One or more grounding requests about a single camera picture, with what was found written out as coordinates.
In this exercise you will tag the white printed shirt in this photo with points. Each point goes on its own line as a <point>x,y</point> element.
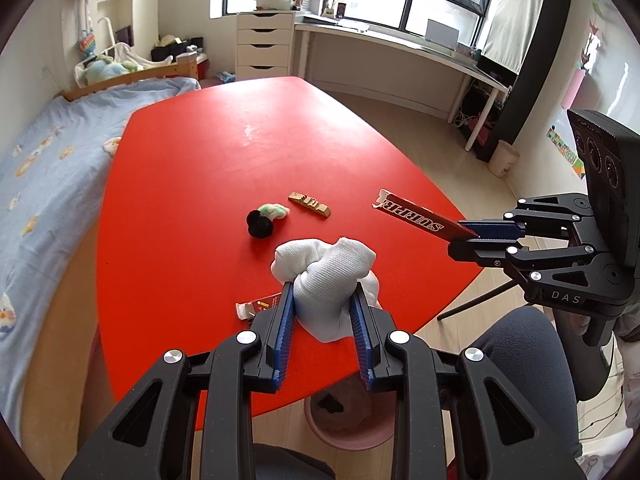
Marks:
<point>605,460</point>

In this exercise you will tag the black crumpled scrap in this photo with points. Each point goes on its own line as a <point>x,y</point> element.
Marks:
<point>331,404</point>

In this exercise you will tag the person's right leg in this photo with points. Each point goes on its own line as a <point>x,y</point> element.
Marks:
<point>520,360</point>

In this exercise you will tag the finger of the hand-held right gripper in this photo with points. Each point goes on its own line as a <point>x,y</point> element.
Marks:
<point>480,252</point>
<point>492,229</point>

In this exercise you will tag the light blue plush toy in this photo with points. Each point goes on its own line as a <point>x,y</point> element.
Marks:
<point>102,67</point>

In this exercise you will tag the red storage box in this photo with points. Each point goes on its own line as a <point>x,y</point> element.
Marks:
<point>202,66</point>

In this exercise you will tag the pink trash bin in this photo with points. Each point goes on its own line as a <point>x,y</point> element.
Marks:
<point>350,435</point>

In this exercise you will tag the black tall cabinet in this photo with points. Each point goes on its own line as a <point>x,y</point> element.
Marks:
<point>545,35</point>

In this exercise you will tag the gold candy wrapper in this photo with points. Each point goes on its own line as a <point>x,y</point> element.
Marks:
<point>310,204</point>

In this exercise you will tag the long red snack wrapper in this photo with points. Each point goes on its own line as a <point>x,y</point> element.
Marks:
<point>420,215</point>

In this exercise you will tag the white sock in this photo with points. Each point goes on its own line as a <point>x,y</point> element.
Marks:
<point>325,280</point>

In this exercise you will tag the rainbow bag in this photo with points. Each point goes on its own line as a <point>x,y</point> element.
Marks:
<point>86,44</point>

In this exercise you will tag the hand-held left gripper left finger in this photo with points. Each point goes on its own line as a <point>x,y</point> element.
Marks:
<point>284,330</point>

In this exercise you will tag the white curved desk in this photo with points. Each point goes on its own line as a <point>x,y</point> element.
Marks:
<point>400,42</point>

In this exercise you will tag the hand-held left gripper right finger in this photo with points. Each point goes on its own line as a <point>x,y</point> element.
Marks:
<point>361,330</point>

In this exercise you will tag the white drawer unit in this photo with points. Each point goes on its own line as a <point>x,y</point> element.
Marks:
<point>265,45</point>

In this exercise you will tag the white box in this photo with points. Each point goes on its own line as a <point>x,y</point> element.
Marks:
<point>442,32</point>

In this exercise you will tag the colourful wall sticker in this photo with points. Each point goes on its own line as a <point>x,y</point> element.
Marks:
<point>565,152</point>

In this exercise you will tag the green white tissue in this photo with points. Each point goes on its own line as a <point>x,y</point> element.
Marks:
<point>277,210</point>

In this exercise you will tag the person's right forearm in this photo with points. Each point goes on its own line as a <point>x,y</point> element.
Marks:
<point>629,332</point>

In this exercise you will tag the small red torn wrapper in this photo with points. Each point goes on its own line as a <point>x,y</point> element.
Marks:
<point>260,305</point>

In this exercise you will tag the bed with blue sheet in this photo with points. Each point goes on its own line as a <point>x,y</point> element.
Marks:
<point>145,74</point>
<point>50,170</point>

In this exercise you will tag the black storage box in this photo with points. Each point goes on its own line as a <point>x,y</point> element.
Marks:
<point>175,52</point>

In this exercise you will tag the white basin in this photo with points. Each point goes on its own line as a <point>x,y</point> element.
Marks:
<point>274,1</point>

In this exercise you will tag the red table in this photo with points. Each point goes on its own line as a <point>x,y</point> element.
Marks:
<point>200,160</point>

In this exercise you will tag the small dark picture frame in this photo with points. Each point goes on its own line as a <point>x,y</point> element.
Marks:
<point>341,9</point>

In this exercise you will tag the small beige bin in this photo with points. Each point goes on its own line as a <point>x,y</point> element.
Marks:
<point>502,160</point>

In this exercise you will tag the black pompom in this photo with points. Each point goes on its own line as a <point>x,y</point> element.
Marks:
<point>260,225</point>

